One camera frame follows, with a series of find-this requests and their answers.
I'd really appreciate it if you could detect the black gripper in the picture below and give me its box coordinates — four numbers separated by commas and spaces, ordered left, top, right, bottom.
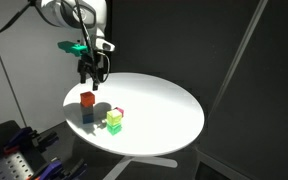
77, 49, 111, 92

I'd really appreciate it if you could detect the lime green block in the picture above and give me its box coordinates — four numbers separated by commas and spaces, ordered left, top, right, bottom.
106, 109, 123, 127

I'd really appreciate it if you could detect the orange block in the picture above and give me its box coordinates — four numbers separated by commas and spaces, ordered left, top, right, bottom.
80, 91, 96, 108

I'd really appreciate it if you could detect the grey block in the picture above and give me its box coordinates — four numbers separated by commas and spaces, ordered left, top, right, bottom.
80, 104, 95, 117

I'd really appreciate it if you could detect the blue block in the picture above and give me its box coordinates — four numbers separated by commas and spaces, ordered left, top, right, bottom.
81, 113, 95, 125

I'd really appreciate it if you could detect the magenta block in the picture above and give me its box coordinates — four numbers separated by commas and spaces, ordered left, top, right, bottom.
113, 106, 125, 118

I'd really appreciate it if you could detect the black clamp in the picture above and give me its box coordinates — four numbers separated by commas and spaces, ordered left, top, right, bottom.
33, 130, 59, 151

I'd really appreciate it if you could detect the white table base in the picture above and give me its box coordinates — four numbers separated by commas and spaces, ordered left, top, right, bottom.
102, 155, 179, 180

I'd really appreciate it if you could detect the perforated metal board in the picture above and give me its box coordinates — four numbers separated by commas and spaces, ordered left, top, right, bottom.
0, 151, 36, 180

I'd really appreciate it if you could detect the grey metal bar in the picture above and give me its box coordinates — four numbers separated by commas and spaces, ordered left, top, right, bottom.
213, 0, 269, 111

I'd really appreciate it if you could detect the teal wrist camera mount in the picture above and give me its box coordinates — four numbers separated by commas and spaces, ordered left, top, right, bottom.
57, 40, 89, 58

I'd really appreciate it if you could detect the blue handled clamp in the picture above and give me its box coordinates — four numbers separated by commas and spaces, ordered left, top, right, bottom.
3, 126, 39, 155

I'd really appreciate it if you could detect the purple handled clamp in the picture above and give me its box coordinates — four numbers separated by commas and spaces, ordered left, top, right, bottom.
27, 158, 89, 180

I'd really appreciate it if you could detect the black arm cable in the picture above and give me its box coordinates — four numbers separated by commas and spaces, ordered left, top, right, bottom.
0, 0, 37, 42

